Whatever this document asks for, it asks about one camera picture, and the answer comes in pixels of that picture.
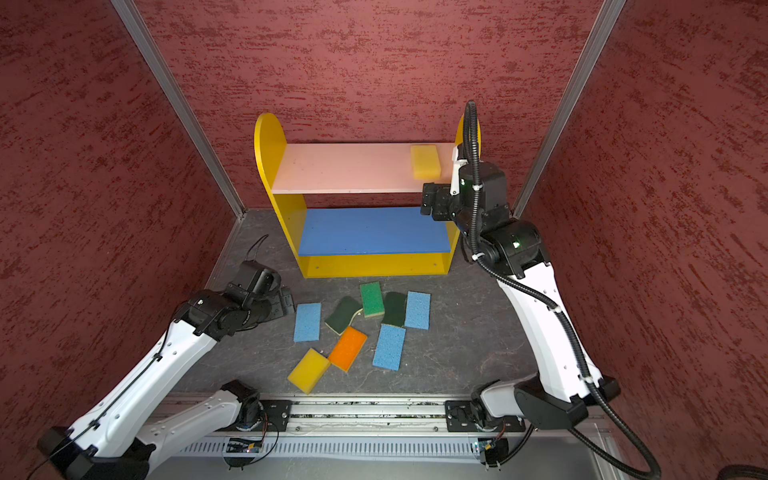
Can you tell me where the yellow wooden two-tier shelf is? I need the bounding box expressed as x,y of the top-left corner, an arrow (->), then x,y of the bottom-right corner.
253,113 -> 459,279

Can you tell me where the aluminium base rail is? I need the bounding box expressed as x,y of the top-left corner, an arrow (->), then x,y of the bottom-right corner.
261,394 -> 482,437

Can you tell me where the dark green wavy sponge left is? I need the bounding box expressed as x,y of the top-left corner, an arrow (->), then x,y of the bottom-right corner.
324,296 -> 363,336

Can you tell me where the aluminium corner post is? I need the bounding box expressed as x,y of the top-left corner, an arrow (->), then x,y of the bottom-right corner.
512,0 -> 626,219
110,0 -> 247,221

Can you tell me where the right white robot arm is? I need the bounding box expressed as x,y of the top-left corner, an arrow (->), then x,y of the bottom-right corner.
421,159 -> 620,430

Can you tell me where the dark green wavy sponge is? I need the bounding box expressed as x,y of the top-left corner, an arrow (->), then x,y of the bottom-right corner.
324,296 -> 363,336
382,292 -> 407,328

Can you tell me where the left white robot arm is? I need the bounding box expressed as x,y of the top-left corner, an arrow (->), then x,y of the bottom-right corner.
37,260 -> 294,479

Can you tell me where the perforated metal vent strip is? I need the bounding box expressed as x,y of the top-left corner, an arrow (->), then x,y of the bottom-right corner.
177,437 -> 480,462

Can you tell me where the blue sponge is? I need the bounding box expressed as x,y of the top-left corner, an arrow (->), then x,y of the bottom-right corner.
404,291 -> 431,330
373,324 -> 406,371
293,303 -> 322,343

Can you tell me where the bright green yellow sponge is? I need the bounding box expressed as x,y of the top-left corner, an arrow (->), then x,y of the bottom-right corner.
360,282 -> 385,318

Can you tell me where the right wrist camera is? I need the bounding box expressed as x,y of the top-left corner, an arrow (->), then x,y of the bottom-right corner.
450,144 -> 468,196

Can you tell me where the black corrugated cable conduit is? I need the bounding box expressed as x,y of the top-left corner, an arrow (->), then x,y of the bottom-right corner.
461,100 -> 663,480

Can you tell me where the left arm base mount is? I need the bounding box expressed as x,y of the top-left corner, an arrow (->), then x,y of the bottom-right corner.
234,399 -> 293,433

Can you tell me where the left aluminium corner post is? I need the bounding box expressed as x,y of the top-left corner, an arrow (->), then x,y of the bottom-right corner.
110,0 -> 247,221

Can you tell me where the orange sponge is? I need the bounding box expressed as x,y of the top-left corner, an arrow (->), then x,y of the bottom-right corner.
328,327 -> 368,372

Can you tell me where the right aluminium corner post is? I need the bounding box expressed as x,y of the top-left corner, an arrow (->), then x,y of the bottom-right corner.
512,0 -> 626,219

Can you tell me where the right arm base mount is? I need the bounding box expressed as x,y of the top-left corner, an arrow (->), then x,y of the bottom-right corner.
444,400 -> 526,434

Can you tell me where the yellow sponge front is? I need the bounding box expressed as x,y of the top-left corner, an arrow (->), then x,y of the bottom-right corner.
288,348 -> 331,395

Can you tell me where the dark green wavy sponge right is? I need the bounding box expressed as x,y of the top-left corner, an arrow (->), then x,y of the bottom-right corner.
382,292 -> 407,328

